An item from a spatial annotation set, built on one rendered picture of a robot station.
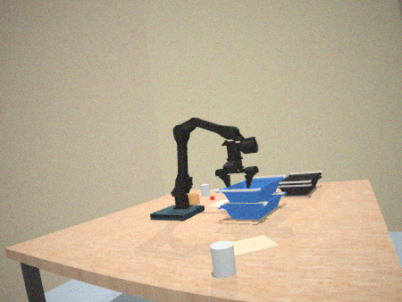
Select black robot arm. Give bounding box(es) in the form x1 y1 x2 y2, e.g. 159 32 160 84
171 117 258 209

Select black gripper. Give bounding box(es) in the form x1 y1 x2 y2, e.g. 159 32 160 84
215 155 258 189

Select grey cylinder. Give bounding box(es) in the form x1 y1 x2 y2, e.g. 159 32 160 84
201 184 211 197
210 241 237 278

